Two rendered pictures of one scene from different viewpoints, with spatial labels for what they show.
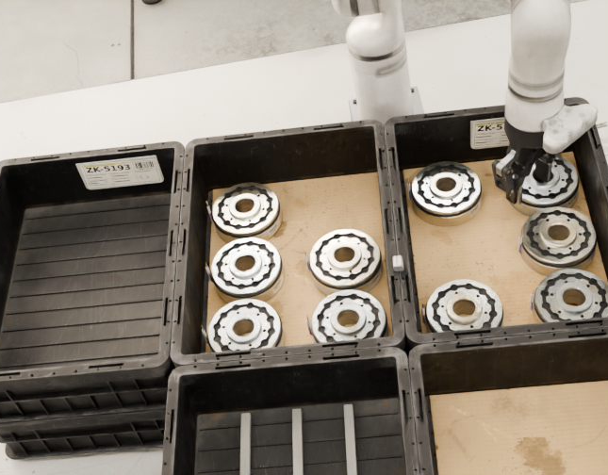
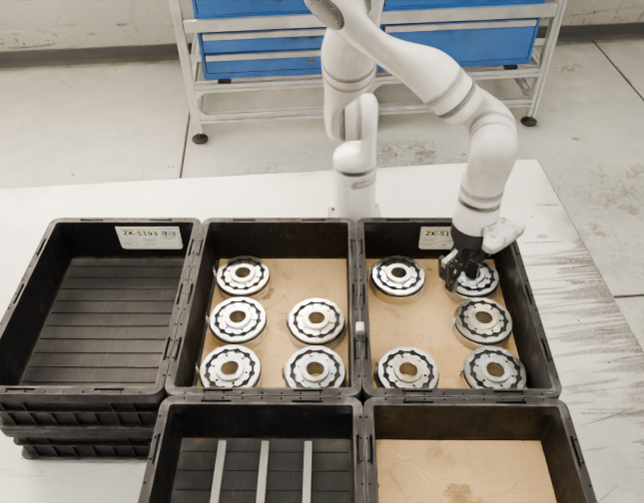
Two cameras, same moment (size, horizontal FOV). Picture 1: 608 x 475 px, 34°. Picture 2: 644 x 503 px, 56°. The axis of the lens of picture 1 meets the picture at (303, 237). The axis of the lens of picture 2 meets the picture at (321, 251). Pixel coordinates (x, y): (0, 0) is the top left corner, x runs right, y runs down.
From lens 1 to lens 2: 0.32 m
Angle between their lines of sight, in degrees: 7
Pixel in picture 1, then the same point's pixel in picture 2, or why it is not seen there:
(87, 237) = (117, 284)
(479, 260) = (420, 333)
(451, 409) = (392, 453)
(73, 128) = (124, 208)
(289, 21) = (289, 165)
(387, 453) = (337, 487)
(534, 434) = (460, 481)
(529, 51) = (482, 168)
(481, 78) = (423, 205)
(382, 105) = (353, 211)
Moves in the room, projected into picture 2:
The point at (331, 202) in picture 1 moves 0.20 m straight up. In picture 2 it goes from (310, 277) to (306, 201)
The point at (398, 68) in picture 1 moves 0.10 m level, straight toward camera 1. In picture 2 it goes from (368, 184) to (369, 216)
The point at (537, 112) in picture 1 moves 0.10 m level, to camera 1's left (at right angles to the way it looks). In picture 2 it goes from (480, 220) to (420, 226)
